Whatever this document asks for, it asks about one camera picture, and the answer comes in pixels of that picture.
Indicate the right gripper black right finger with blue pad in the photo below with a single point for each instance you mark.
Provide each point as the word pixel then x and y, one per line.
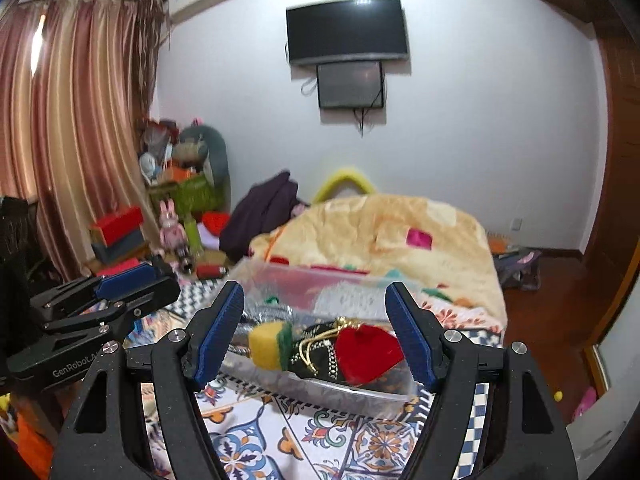
pixel 418 333

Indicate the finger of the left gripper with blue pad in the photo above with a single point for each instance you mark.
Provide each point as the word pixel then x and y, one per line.
pixel 115 286

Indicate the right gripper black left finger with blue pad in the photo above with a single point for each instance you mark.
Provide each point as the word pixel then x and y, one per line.
pixel 210 332

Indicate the yellow sponge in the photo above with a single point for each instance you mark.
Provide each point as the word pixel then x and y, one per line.
pixel 271 345

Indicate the black pouch with silver trim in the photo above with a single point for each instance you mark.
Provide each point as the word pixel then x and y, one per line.
pixel 314 355

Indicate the red velvet pouch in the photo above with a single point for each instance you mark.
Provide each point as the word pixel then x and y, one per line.
pixel 365 353

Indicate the red box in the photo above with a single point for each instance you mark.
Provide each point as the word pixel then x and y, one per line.
pixel 113 227

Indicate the pink bunny plush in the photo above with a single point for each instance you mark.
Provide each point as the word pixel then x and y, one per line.
pixel 172 233

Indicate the clear plastic storage bin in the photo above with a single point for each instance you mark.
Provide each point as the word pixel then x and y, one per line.
pixel 305 297

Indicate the peach fleece blanket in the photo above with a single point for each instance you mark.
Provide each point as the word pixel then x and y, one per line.
pixel 438 247

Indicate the green cardboard box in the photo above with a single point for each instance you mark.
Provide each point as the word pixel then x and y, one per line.
pixel 191 195

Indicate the dark purple garment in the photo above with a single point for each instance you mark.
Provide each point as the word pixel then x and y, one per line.
pixel 264 208

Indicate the black speaker box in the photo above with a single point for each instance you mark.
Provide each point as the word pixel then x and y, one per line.
pixel 17 237

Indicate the grey purple bag on floor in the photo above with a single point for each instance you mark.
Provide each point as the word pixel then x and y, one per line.
pixel 519 270

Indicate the grey green plush toy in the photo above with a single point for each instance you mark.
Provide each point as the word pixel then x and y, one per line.
pixel 203 147

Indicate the yellow curved foam pillow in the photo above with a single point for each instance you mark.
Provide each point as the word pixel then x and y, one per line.
pixel 347 177

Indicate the brown wooden door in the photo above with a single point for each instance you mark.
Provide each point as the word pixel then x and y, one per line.
pixel 613 249

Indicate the pink striped curtain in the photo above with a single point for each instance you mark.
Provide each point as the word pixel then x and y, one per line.
pixel 77 78

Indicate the wall power socket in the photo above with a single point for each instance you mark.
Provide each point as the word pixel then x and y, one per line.
pixel 516 224

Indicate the small black wall monitor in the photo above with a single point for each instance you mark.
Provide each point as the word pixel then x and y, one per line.
pixel 351 86

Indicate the large black wall television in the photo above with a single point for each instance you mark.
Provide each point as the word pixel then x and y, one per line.
pixel 347 30

